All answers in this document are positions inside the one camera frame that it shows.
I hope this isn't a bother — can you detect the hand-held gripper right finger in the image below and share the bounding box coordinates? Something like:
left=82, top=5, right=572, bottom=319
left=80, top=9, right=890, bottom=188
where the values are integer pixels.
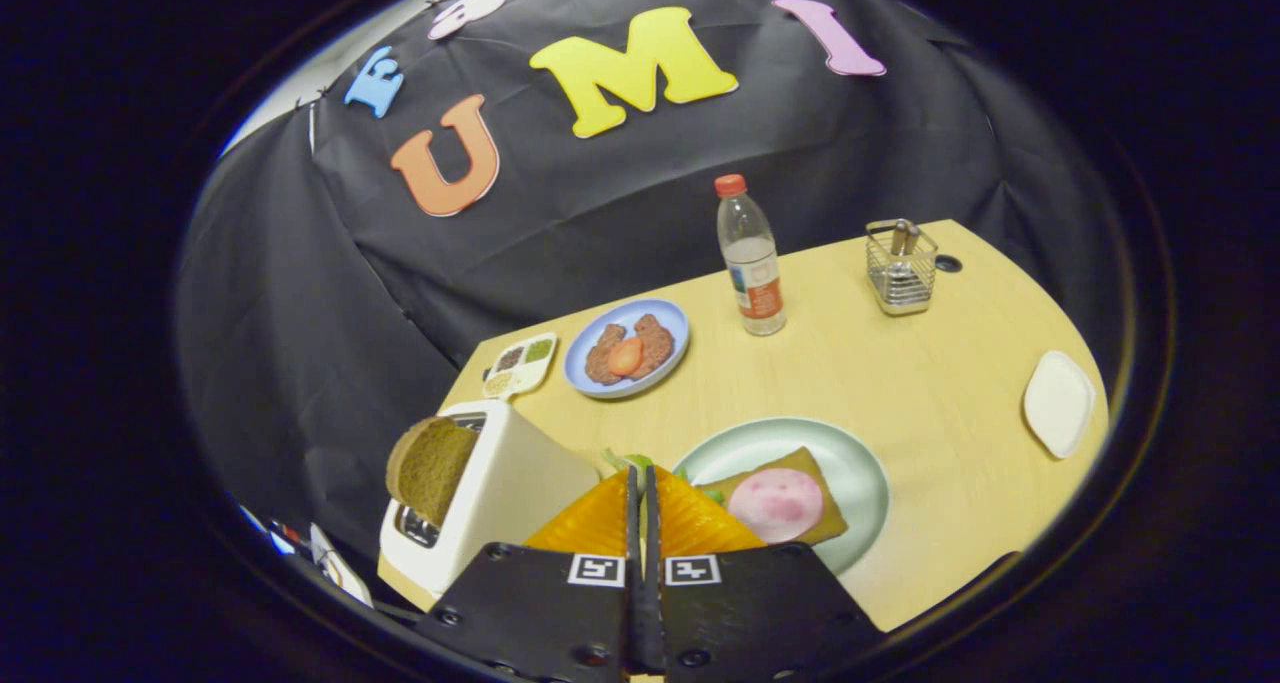
left=640, top=465, right=886, bottom=683

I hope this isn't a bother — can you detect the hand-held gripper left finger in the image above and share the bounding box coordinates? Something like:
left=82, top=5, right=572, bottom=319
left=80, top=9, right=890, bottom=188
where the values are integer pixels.
left=415, top=466, right=641, bottom=683

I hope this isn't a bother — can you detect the dark brown bread slice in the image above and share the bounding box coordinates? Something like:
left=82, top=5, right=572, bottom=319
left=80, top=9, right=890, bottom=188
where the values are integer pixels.
left=385, top=416, right=481, bottom=529

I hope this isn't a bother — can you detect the green lettuce leaf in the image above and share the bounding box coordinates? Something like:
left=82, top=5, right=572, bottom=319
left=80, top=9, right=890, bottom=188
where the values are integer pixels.
left=598, top=448, right=721, bottom=506

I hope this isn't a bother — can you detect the pink ham slice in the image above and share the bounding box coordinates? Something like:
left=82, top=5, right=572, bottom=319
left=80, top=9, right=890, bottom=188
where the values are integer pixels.
left=727, top=466, right=825, bottom=544

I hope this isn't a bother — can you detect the light brown bread slice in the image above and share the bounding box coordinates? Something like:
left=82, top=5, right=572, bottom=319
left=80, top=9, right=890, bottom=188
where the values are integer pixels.
left=700, top=447, right=849, bottom=547

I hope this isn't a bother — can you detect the white toaster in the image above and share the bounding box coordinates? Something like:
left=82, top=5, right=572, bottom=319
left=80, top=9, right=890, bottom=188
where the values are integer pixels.
left=378, top=399, right=601, bottom=598

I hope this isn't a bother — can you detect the pale green plate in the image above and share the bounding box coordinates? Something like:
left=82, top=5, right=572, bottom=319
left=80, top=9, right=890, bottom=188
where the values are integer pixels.
left=672, top=417, right=891, bottom=576

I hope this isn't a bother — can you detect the white printed sheet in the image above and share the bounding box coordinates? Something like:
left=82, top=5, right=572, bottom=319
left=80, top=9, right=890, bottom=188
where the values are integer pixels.
left=308, top=521, right=374, bottom=609

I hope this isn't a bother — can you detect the white divided seasoning tray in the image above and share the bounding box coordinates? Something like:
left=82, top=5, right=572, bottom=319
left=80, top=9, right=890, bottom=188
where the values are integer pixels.
left=482, top=332, right=560, bottom=402

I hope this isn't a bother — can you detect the blue plate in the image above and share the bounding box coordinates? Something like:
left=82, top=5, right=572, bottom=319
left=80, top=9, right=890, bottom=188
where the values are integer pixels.
left=563, top=298, right=691, bottom=400

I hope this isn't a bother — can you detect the brown meat patty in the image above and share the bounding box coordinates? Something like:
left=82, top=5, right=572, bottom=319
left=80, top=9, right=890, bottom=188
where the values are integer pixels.
left=584, top=323, right=629, bottom=386
left=633, top=313, right=677, bottom=380

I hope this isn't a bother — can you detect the clear bottle with red cap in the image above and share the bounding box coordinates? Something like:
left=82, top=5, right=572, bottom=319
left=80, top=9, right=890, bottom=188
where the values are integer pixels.
left=714, top=173, right=788, bottom=338

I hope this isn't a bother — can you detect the white square dish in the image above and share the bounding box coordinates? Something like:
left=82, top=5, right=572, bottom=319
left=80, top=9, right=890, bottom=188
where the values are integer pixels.
left=1022, top=350, right=1098, bottom=460

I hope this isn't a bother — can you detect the metal wire holder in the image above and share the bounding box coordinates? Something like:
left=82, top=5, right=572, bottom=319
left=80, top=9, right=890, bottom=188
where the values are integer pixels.
left=865, top=219, right=939, bottom=317

